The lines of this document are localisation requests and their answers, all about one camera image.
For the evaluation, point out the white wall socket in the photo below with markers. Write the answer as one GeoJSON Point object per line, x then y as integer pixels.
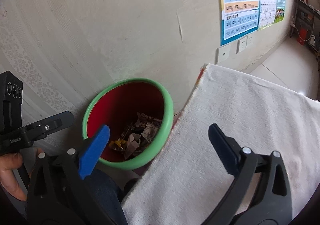
{"type": "Point", "coordinates": [245, 42]}

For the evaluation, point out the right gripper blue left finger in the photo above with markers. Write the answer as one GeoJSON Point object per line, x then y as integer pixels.
{"type": "Point", "coordinates": [92, 150]}

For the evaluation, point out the white towel mat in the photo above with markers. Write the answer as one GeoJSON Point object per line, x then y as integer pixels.
{"type": "Point", "coordinates": [243, 151]}

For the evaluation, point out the brown paper trash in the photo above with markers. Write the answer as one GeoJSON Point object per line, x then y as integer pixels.
{"type": "Point", "coordinates": [135, 137]}

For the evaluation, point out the blue pinyin wall poster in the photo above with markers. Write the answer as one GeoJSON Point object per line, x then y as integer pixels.
{"type": "Point", "coordinates": [240, 4]}

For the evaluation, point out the red container on shelf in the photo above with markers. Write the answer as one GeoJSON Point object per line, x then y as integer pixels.
{"type": "Point", "coordinates": [302, 36]}

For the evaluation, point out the green rimmed red trash bin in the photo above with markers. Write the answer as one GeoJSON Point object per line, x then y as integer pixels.
{"type": "Point", "coordinates": [119, 106]}

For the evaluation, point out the white wall switch plate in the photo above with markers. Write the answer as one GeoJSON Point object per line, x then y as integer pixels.
{"type": "Point", "coordinates": [223, 53]}

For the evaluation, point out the black metal shelf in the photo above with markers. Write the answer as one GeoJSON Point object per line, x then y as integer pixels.
{"type": "Point", "coordinates": [305, 15]}

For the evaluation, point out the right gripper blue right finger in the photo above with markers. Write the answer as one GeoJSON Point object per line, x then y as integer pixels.
{"type": "Point", "coordinates": [229, 151]}

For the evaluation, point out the person's left hand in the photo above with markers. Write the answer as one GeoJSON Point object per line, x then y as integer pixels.
{"type": "Point", "coordinates": [11, 162]}

